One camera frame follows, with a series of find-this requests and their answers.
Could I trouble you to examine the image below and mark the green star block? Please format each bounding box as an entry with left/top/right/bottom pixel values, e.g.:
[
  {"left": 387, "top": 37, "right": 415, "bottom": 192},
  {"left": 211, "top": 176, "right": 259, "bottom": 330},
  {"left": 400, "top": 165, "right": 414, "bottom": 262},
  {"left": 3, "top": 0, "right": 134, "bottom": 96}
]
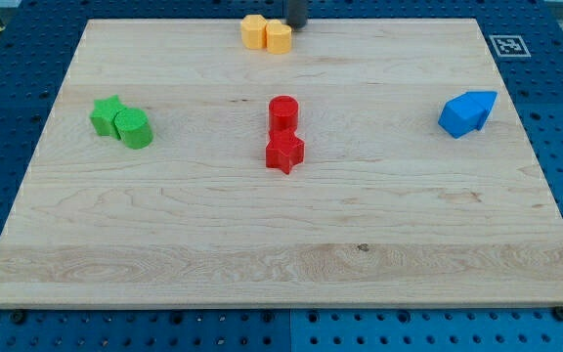
[{"left": 90, "top": 95, "right": 127, "bottom": 140}]

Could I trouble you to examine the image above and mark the red star block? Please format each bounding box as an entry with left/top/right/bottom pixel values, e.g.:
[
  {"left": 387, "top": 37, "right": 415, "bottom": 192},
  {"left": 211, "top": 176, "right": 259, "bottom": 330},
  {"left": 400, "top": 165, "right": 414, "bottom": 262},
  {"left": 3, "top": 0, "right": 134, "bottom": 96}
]
[{"left": 265, "top": 129, "right": 305, "bottom": 174}]

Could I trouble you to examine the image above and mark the wooden board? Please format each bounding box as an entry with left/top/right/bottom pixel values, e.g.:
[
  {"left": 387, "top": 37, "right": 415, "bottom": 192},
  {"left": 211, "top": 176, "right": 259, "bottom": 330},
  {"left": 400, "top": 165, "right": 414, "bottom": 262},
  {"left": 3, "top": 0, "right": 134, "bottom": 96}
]
[{"left": 0, "top": 19, "right": 563, "bottom": 309}]

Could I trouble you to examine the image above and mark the black bolt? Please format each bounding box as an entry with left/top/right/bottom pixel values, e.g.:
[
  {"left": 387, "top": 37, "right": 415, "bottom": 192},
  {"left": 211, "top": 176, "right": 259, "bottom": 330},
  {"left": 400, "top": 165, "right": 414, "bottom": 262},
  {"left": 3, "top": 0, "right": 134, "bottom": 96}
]
[
  {"left": 9, "top": 310, "right": 26, "bottom": 325},
  {"left": 551, "top": 306, "right": 563, "bottom": 322}
]

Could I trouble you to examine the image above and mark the white fiducial marker tag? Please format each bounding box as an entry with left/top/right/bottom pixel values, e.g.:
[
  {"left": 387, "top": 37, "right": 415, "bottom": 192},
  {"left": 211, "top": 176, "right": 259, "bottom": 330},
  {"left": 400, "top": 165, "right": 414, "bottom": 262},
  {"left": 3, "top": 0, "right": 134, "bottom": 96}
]
[{"left": 490, "top": 34, "right": 531, "bottom": 58}]

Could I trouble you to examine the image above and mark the black bolt front right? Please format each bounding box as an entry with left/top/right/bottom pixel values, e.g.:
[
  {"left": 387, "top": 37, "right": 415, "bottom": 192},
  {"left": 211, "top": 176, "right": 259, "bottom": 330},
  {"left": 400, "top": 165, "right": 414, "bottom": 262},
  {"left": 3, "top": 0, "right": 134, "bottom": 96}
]
[{"left": 551, "top": 306, "right": 563, "bottom": 322}]

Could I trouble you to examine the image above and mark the red cylinder block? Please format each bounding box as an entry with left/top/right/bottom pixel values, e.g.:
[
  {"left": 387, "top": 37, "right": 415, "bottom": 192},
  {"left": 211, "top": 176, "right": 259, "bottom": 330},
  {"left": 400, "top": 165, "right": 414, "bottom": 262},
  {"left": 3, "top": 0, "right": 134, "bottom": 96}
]
[{"left": 269, "top": 95, "right": 299, "bottom": 131}]

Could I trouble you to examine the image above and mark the black bolt front left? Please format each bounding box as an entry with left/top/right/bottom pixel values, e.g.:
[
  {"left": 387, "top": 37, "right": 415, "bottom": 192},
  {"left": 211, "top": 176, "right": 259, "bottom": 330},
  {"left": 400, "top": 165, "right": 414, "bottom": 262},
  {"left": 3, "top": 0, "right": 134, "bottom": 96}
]
[{"left": 9, "top": 310, "right": 26, "bottom": 325}]

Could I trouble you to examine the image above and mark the yellow heart block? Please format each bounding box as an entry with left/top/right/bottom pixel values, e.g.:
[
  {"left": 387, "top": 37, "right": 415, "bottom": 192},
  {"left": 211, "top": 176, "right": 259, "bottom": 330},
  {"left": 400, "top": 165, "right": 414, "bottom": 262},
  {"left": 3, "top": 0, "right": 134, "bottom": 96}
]
[{"left": 266, "top": 20, "right": 292, "bottom": 55}]

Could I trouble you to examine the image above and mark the blue cube block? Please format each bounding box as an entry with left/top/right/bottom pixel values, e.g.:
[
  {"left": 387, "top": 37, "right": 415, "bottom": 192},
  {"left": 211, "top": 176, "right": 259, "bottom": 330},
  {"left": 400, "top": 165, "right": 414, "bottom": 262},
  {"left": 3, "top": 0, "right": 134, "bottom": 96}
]
[{"left": 438, "top": 92, "right": 489, "bottom": 139}]

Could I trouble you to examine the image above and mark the yellow hexagon block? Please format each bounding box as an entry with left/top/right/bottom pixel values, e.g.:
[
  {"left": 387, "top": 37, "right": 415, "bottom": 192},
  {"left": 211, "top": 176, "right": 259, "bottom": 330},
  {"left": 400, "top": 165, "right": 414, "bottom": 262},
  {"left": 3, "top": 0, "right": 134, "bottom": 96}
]
[{"left": 240, "top": 14, "right": 268, "bottom": 50}]

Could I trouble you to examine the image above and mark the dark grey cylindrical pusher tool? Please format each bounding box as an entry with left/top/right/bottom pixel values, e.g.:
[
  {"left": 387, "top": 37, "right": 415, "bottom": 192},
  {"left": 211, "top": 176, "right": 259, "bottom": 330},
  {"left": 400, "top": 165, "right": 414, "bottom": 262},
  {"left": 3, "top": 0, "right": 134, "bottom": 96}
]
[{"left": 285, "top": 0, "right": 309, "bottom": 29}]

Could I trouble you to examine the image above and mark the green cylinder block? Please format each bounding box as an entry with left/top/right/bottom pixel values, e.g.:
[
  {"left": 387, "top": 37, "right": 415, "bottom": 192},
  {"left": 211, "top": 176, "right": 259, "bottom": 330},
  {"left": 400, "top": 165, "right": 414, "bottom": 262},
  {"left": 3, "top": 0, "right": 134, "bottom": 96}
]
[{"left": 114, "top": 108, "right": 153, "bottom": 150}]

